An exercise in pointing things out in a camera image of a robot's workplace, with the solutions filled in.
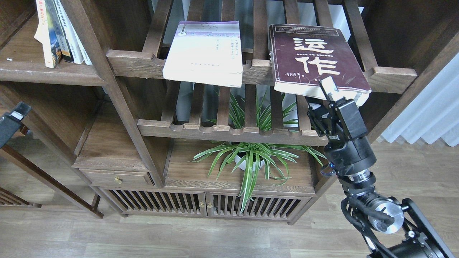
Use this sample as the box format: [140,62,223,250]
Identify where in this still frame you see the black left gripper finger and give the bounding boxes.
[0,102,32,148]

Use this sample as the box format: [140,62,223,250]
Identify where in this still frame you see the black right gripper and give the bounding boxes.
[308,77,377,177]

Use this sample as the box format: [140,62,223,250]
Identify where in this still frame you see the maroon thick book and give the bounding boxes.
[269,24,372,106]

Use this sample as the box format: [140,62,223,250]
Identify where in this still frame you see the green yellow paperback book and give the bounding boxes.
[34,0,62,68]

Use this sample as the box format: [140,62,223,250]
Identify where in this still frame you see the white purple paperback book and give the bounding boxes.
[162,21,243,88]

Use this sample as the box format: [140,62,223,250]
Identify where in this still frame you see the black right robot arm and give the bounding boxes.
[308,77,454,258]

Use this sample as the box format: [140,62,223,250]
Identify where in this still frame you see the dark spine upright book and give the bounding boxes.
[45,0,74,63]

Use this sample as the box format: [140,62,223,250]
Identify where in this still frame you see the green spider plant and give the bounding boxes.
[191,90,325,212]

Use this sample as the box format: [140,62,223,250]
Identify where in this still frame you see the white curtain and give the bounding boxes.
[377,54,459,147]

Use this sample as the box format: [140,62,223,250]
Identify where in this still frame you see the thin white upright book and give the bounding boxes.
[62,0,93,66]

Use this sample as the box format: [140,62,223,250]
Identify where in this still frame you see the white plant pot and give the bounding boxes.
[234,150,265,171]

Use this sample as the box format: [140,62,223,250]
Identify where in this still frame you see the dark wooden bookshelf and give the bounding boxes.
[1,0,458,224]

